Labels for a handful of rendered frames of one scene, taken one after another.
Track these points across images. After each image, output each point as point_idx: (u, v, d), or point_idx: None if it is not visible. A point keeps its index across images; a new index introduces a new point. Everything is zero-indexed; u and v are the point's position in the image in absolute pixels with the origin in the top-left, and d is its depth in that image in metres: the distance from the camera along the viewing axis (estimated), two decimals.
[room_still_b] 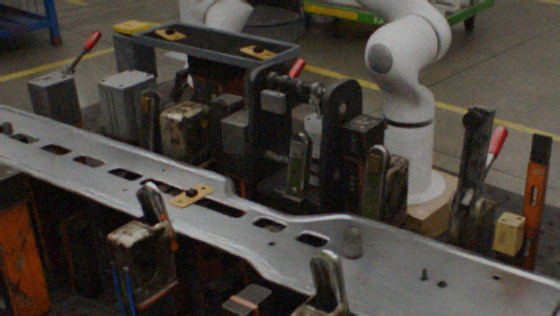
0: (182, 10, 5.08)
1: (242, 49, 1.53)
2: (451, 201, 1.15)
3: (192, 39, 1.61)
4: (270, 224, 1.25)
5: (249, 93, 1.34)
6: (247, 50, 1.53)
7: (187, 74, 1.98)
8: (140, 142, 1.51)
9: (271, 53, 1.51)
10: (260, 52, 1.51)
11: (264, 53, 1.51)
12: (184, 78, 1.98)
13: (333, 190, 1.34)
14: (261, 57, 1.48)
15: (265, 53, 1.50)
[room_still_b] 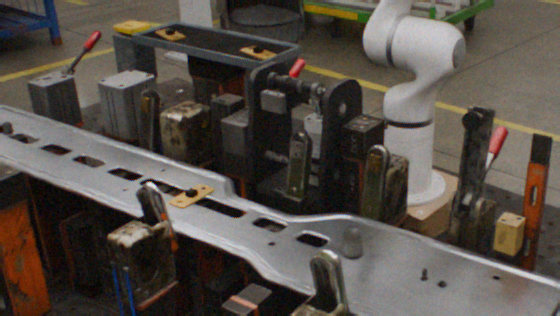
0: (182, 10, 5.08)
1: (242, 49, 1.53)
2: (451, 201, 1.15)
3: (192, 39, 1.61)
4: (270, 224, 1.25)
5: (249, 93, 1.34)
6: (247, 50, 1.53)
7: None
8: (140, 142, 1.51)
9: (271, 53, 1.51)
10: (260, 53, 1.51)
11: (264, 53, 1.51)
12: None
13: (333, 190, 1.34)
14: (261, 57, 1.48)
15: (265, 54, 1.50)
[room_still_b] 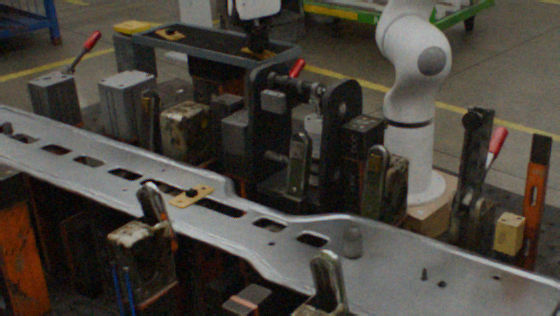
0: (182, 10, 5.08)
1: (242, 49, 1.53)
2: (451, 201, 1.15)
3: (192, 39, 1.61)
4: (270, 224, 1.25)
5: (249, 93, 1.34)
6: (247, 50, 1.53)
7: (271, 3, 1.49)
8: (140, 142, 1.51)
9: (271, 53, 1.51)
10: (261, 52, 1.51)
11: (264, 53, 1.51)
12: (266, 14, 1.49)
13: (333, 190, 1.34)
14: (261, 57, 1.48)
15: (266, 53, 1.50)
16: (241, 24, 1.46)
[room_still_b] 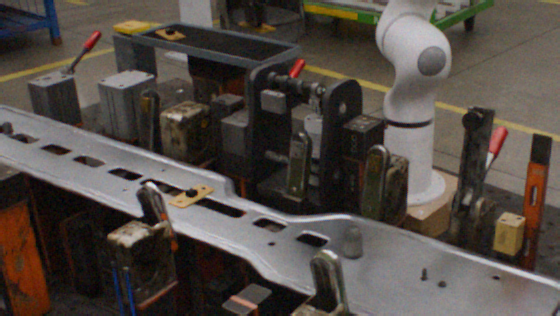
0: (182, 10, 5.08)
1: (240, 23, 1.50)
2: (451, 201, 1.15)
3: (192, 39, 1.61)
4: (270, 224, 1.25)
5: (249, 93, 1.34)
6: (245, 24, 1.50)
7: None
8: (140, 142, 1.51)
9: (269, 27, 1.48)
10: (259, 26, 1.48)
11: (263, 27, 1.48)
12: None
13: (333, 190, 1.34)
14: (260, 30, 1.46)
15: (264, 27, 1.48)
16: None
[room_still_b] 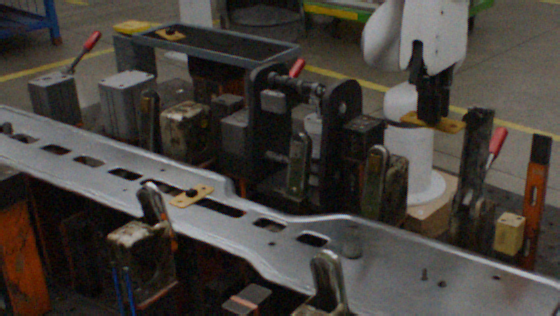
0: (182, 10, 5.08)
1: (402, 118, 0.97)
2: (451, 201, 1.15)
3: (192, 39, 1.61)
4: (270, 224, 1.25)
5: (249, 93, 1.34)
6: (412, 119, 0.97)
7: None
8: (140, 142, 1.51)
9: (454, 121, 0.96)
10: (438, 122, 0.96)
11: (445, 122, 0.96)
12: None
13: (333, 190, 1.34)
14: (450, 130, 0.94)
15: (448, 123, 0.96)
16: (423, 82, 0.90)
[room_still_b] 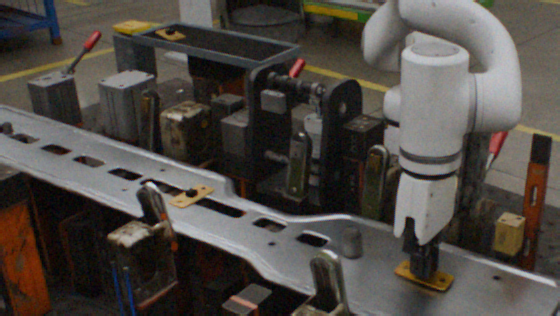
0: (182, 10, 5.08)
1: (397, 271, 1.08)
2: None
3: (192, 39, 1.61)
4: (270, 224, 1.25)
5: (249, 93, 1.34)
6: (406, 271, 1.08)
7: None
8: (140, 142, 1.51)
9: (443, 274, 1.08)
10: None
11: (435, 276, 1.07)
12: None
13: (333, 190, 1.34)
14: (439, 286, 1.05)
15: (438, 276, 1.07)
16: (415, 249, 1.01)
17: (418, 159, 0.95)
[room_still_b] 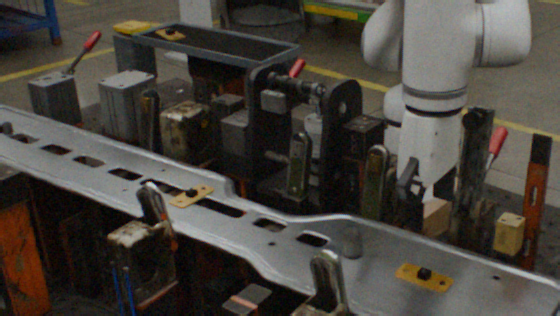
0: (182, 10, 5.08)
1: (397, 273, 1.09)
2: (451, 201, 1.15)
3: (192, 39, 1.61)
4: (270, 224, 1.25)
5: (249, 93, 1.34)
6: (406, 274, 1.09)
7: None
8: (140, 142, 1.51)
9: (443, 277, 1.08)
10: (429, 278, 1.08)
11: (435, 278, 1.08)
12: None
13: (333, 190, 1.34)
14: (439, 289, 1.05)
15: (437, 279, 1.07)
16: (408, 193, 0.94)
17: (422, 94, 0.91)
